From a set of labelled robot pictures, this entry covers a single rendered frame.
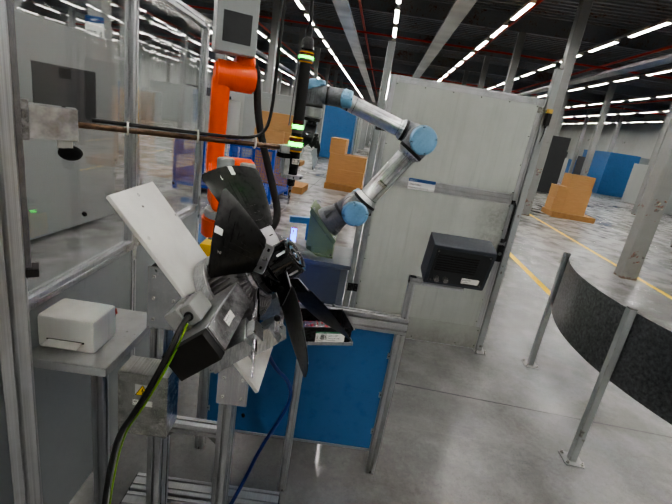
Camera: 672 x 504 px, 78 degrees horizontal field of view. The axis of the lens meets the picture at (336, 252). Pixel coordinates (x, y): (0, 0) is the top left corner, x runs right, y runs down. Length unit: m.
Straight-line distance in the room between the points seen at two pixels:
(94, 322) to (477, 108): 2.69
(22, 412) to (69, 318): 0.26
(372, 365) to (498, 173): 1.88
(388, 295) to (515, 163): 1.37
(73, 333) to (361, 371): 1.18
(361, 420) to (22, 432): 1.36
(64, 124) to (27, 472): 0.95
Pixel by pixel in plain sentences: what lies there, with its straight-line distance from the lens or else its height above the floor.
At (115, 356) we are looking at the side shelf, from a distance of 1.46.
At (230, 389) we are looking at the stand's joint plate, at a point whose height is 0.77.
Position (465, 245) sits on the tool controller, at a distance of 1.78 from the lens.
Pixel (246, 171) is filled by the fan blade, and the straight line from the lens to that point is 1.43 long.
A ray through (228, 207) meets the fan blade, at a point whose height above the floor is 1.39.
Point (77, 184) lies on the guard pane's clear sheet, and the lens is 1.67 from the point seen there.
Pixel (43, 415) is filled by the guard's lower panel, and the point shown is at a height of 0.56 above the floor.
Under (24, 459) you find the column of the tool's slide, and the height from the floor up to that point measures 0.63.
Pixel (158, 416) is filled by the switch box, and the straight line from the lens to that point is 1.48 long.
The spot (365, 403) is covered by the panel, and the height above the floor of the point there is 0.39.
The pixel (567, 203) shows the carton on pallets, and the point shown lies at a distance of 13.57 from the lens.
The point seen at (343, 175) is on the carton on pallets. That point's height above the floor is 0.37.
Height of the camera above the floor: 1.64
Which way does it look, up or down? 17 degrees down
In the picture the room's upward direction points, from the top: 9 degrees clockwise
